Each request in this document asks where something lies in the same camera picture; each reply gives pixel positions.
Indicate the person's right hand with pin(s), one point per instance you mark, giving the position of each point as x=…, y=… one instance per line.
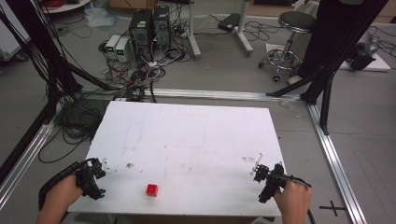
x=294, y=199

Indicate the flat black box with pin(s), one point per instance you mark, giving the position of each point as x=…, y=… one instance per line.
x=229, y=22

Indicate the large black computer tower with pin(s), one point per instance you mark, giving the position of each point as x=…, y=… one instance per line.
x=140, y=31

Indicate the white power supply box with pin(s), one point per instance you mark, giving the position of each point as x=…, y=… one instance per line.
x=122, y=49
x=112, y=46

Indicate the round white table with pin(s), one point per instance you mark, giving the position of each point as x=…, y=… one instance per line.
x=67, y=6

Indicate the aluminium frame rail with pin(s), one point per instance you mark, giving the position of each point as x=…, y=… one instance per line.
x=218, y=94
x=334, y=161
x=25, y=161

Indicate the person's left hand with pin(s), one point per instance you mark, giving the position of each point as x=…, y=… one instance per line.
x=62, y=196

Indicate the black frame strut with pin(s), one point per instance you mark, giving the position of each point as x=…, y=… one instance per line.
x=327, y=102

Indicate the white power strip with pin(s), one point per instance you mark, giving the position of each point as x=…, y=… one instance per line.
x=153, y=64

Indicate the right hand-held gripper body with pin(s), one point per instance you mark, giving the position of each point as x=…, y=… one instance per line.
x=272, y=183

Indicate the slim black computer tower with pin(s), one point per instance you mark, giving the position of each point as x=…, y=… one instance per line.
x=162, y=26

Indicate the grey machine on white board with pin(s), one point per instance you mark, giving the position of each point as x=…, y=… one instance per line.
x=365, y=53

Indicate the clear plastic bag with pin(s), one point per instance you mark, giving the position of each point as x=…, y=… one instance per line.
x=101, y=17

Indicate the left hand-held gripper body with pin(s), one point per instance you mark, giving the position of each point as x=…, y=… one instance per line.
x=90, y=180

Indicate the black round stool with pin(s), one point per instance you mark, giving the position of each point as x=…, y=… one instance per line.
x=295, y=23

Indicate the red cube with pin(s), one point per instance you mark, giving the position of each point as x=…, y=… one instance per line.
x=152, y=190

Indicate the white desk leg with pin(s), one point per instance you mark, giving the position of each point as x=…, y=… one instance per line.
x=193, y=31
x=244, y=31

